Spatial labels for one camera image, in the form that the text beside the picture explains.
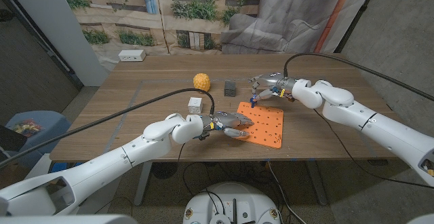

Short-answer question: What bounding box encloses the white robot chest cover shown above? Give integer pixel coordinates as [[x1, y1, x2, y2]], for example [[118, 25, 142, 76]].
[[0, 213, 138, 224]]

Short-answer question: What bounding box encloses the bag of colourful toys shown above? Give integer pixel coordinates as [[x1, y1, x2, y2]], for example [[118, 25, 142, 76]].
[[10, 118, 43, 139]]

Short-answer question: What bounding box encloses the white power strip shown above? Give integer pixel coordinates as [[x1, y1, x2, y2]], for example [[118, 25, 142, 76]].
[[117, 49, 146, 62]]

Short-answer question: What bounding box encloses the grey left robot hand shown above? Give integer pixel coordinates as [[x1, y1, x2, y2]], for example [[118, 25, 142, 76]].
[[199, 111, 254, 139]]

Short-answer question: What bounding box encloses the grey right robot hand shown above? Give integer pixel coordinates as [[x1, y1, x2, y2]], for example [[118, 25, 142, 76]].
[[248, 72, 298, 108]]

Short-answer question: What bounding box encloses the white robot torso base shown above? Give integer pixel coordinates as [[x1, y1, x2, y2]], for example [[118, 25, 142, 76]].
[[182, 182, 281, 224]]

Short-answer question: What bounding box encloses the white cube block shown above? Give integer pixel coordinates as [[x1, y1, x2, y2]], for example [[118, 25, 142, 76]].
[[187, 96, 203, 114]]

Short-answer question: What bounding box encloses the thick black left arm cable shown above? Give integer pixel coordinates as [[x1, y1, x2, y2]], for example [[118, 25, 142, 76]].
[[0, 88, 216, 169]]

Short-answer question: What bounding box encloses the white floor cable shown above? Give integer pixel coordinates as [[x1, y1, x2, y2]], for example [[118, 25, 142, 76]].
[[267, 161, 301, 224]]

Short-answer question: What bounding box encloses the thin black right wrist wire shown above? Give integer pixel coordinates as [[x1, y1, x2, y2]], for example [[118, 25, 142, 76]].
[[313, 108, 434, 188]]

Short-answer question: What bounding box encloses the black flat device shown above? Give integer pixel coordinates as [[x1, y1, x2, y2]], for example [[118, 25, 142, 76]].
[[0, 125, 28, 153]]

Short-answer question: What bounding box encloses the printed fabric backdrop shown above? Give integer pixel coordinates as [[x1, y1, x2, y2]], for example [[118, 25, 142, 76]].
[[56, 0, 378, 71]]

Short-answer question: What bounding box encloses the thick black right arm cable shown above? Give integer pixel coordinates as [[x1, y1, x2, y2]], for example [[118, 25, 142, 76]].
[[283, 52, 434, 102]]

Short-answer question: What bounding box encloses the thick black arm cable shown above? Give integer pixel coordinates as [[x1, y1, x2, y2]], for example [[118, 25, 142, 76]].
[[283, 52, 434, 102], [0, 88, 216, 169]]

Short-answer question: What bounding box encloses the orange peg board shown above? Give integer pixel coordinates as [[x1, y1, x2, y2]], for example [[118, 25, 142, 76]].
[[237, 101, 285, 149]]

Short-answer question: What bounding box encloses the yellow bumpy ball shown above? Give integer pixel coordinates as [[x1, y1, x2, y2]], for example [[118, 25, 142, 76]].
[[193, 73, 211, 93]]

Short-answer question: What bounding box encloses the dark grey cube block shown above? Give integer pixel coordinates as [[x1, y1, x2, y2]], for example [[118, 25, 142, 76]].
[[223, 80, 237, 98]]

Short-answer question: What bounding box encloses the blue-grey upholstered stool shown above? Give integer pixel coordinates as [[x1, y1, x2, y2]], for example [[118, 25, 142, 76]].
[[5, 111, 72, 169]]

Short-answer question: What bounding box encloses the white table leg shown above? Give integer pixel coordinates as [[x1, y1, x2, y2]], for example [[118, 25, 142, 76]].
[[307, 159, 328, 206], [134, 162, 153, 206]]

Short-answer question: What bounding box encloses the black round floor disc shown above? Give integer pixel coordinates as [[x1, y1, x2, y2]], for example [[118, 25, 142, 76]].
[[151, 162, 180, 179]]

